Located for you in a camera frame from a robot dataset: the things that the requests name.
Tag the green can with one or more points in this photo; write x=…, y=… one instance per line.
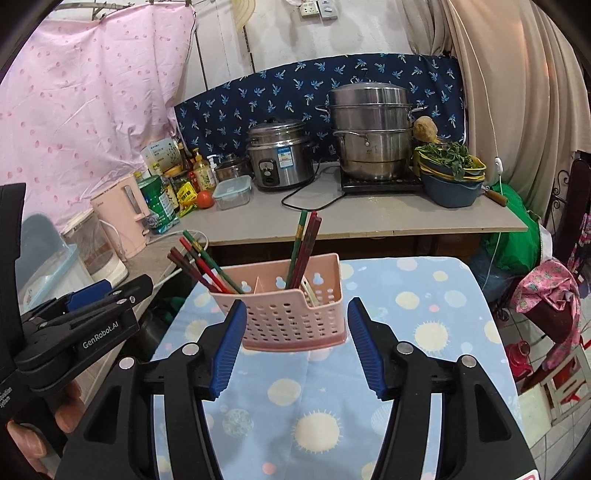
x=157, y=203

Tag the pink perforated utensil basket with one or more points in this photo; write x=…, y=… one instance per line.
x=281, y=318

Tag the pale woven fan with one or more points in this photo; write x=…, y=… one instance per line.
x=244, y=14

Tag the green chopstick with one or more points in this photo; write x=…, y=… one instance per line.
x=298, y=244
x=203, y=254

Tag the dark sauce bottle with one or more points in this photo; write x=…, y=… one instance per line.
x=185, y=161

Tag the red tomato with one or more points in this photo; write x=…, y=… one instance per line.
x=205, y=199

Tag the white blender appliance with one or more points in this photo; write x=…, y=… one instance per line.
x=101, y=254

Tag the white dish box blue lid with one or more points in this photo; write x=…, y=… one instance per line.
x=51, y=267

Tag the green plastic bag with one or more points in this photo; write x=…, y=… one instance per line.
x=517, y=240

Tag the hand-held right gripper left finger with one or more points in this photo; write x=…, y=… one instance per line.
x=226, y=350

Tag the blue dotted tablecloth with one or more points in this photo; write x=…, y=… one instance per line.
x=415, y=300

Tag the dark red chopstick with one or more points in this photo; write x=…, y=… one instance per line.
x=189, y=263
x=313, y=221
x=182, y=267
x=210, y=270
x=304, y=261

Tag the clear food container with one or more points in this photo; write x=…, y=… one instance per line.
x=233, y=194

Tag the steel rice cooker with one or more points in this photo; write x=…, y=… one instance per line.
x=277, y=161

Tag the pink printed cloth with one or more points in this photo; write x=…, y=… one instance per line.
x=92, y=92

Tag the brown loofah sponge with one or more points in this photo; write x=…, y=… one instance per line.
x=425, y=129

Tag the small lidded steel pot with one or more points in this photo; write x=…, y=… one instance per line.
x=231, y=170

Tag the white green carton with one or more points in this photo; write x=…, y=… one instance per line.
x=159, y=157

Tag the navy printed cloth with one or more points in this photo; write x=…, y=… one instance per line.
x=277, y=92

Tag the person's left hand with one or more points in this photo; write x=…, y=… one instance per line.
x=69, y=410

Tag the beige curtain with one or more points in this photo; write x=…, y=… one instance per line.
x=508, y=92

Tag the white pump bottle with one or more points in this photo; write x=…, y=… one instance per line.
x=212, y=170

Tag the pink floral cloth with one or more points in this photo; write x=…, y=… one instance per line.
x=540, y=286

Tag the yellow snack packet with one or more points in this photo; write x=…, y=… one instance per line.
x=188, y=196

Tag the yellow plastic basin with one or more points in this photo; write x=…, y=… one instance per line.
x=475, y=173

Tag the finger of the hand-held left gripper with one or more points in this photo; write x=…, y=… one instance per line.
x=87, y=291
x=134, y=288

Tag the black induction cooker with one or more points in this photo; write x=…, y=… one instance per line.
x=383, y=185

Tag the yellow dish soap bottle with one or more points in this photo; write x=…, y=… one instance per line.
x=203, y=177

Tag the wooden kitchen counter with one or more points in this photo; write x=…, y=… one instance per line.
x=392, y=217

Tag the red white plastic stool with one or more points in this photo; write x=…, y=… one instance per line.
x=565, y=392

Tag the green leafy vegetables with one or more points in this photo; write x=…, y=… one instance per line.
x=445, y=154

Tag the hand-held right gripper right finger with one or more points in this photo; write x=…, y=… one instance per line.
x=364, y=350

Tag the dark metal pot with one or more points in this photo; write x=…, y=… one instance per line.
x=154, y=334

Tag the pink electric kettle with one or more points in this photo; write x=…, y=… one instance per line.
x=122, y=212

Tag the large steel steamer pot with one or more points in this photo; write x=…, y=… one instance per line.
x=369, y=138

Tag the blue plastic basin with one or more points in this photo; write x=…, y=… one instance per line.
x=450, y=194

